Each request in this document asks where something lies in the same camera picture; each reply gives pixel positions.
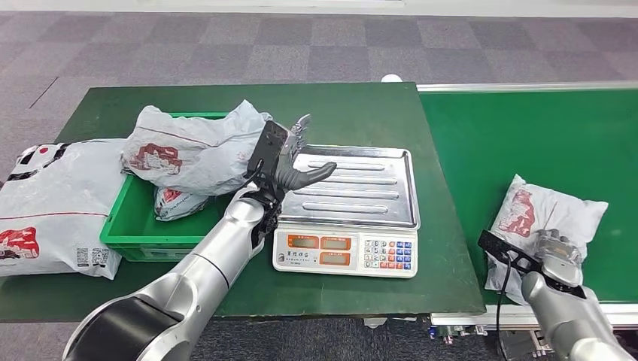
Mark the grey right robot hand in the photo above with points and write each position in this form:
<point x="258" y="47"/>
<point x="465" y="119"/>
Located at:
<point x="560" y="256"/>

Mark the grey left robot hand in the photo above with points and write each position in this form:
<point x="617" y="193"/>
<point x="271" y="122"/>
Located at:
<point x="299" y="179"/>

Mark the soft white red-print parcel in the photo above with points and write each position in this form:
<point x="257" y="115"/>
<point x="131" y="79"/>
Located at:
<point x="548" y="204"/>

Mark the plump white red-print parcel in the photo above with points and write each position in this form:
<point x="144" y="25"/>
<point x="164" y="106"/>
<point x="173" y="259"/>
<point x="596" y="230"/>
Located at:
<point x="174" y="204"/>

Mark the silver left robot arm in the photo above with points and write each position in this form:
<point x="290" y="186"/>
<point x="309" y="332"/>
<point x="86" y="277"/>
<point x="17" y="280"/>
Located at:
<point x="209" y="264"/>

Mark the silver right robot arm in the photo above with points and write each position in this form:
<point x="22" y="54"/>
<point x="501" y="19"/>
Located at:
<point x="568" y="319"/>

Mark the electronic scale with steel tray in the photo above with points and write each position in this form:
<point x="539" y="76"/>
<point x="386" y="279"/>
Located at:
<point x="359" y="199"/>

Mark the white round knob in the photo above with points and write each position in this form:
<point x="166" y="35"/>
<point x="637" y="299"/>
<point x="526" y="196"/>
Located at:
<point x="391" y="78"/>

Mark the white table foot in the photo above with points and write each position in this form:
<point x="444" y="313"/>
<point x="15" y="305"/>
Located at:
<point x="374" y="323"/>

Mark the green plastic crate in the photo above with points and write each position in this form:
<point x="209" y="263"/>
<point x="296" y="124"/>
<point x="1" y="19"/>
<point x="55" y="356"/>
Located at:
<point x="134" y="224"/>

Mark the large flat white mailer bag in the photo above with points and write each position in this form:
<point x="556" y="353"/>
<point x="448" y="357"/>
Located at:
<point x="55" y="199"/>

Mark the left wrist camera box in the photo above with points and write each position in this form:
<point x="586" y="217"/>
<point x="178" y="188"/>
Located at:
<point x="269" y="144"/>

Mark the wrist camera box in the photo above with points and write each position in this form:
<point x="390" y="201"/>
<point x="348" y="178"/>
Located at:
<point x="498" y="246"/>
<point x="269" y="144"/>

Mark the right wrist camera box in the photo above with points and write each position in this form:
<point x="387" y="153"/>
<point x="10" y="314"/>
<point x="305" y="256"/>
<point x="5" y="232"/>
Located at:
<point x="498" y="246"/>

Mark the green conveyor belt silver frame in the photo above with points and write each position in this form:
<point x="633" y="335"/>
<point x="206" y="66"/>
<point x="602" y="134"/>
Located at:
<point x="523" y="139"/>

